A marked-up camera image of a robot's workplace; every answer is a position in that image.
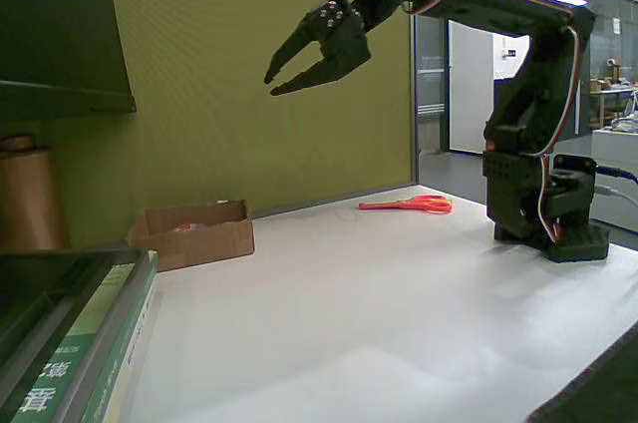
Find brown cardboard box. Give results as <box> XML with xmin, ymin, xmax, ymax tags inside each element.
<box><xmin>128</xmin><ymin>199</ymin><xmax>257</xmax><ymax>273</ymax></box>

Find black cable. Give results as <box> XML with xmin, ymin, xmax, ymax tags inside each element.
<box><xmin>595</xmin><ymin>165</ymin><xmax>638</xmax><ymax>182</ymax></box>

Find cluttered background desk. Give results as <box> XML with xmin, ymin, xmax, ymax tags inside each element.
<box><xmin>590</xmin><ymin>57</ymin><xmax>638</xmax><ymax>133</ymax></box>

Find green book with Chinese title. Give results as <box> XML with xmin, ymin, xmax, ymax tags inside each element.
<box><xmin>9</xmin><ymin>260</ymin><xmax>139</xmax><ymax>423</ymax></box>

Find brown paper roll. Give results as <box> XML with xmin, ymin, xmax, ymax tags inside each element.
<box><xmin>0</xmin><ymin>136</ymin><xmax>70</xmax><ymax>252</ymax></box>

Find dark green overhead shelf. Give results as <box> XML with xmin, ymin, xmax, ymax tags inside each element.
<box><xmin>0</xmin><ymin>0</ymin><xmax>138</xmax><ymax>121</ymax></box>

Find olive green partition panel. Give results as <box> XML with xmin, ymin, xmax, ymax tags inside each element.
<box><xmin>104</xmin><ymin>0</ymin><xmax>421</xmax><ymax>218</ymax></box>

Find grey cabinet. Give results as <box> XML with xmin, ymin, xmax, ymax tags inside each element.
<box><xmin>590</xmin><ymin>127</ymin><xmax>638</xmax><ymax>234</ymax></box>

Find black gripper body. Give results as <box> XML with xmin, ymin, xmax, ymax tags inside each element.
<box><xmin>318</xmin><ymin>0</ymin><xmax>373</xmax><ymax>78</ymax></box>

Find grey cable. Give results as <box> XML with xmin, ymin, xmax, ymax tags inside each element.
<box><xmin>595</xmin><ymin>186</ymin><xmax>638</xmax><ymax>207</ymax></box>

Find green and white book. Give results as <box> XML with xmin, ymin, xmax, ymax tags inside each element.
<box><xmin>79</xmin><ymin>250</ymin><xmax>163</xmax><ymax>423</ymax></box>

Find orange scissors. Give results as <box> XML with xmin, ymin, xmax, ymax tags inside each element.
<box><xmin>358</xmin><ymin>195</ymin><xmax>454</xmax><ymax>216</ymax></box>

